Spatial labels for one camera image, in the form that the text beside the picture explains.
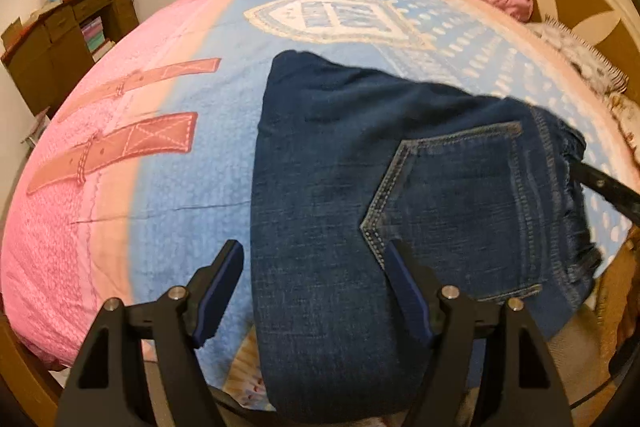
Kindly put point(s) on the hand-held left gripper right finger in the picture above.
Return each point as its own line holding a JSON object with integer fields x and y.
{"x": 407, "y": 292}

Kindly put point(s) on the brown wooden desk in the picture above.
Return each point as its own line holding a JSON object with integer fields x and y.
{"x": 55, "y": 47}

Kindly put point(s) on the fringed patterned throw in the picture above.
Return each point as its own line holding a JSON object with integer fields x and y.
{"x": 585, "y": 57}

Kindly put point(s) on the blue denim jeans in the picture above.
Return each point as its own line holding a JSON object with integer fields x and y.
{"x": 325, "y": 157}

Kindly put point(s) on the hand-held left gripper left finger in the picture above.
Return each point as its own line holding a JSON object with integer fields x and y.
{"x": 217, "y": 302}

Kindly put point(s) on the open cardboard box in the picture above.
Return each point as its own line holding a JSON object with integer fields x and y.
{"x": 11, "y": 34}

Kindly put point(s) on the stack of books in desk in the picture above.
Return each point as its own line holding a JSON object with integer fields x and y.
{"x": 95, "y": 37}

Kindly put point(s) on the pink and blue printed blanket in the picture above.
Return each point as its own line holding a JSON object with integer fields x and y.
{"x": 175, "y": 182}

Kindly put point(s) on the wooden bed frame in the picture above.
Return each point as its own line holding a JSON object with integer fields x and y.
{"x": 30, "y": 367}

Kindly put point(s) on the white and green carton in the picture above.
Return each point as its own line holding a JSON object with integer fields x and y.
{"x": 36, "y": 127}

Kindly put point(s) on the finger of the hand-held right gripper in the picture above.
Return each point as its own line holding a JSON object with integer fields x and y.
{"x": 610, "y": 189}

